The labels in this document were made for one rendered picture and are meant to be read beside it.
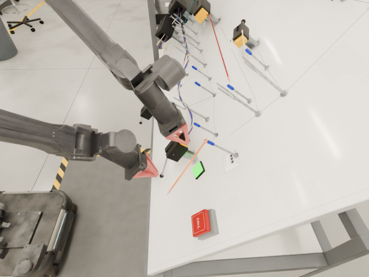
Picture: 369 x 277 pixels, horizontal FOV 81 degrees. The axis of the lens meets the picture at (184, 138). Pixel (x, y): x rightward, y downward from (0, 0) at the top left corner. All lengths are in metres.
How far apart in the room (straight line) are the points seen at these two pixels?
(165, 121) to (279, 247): 0.61
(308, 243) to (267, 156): 0.52
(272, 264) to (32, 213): 1.42
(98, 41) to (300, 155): 0.51
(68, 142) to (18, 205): 1.36
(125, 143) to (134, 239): 1.25
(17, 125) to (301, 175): 0.51
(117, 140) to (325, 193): 0.42
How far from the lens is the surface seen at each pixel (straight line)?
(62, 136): 0.52
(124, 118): 2.41
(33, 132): 0.49
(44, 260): 1.61
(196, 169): 0.63
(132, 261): 1.68
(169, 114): 0.54
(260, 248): 0.88
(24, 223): 1.74
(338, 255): 0.90
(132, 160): 0.61
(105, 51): 0.58
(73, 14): 0.68
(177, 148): 0.61
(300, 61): 0.58
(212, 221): 0.53
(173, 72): 0.53
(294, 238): 0.94
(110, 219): 1.81
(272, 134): 0.51
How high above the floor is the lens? 1.62
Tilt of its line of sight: 49 degrees down
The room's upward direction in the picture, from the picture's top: straight up
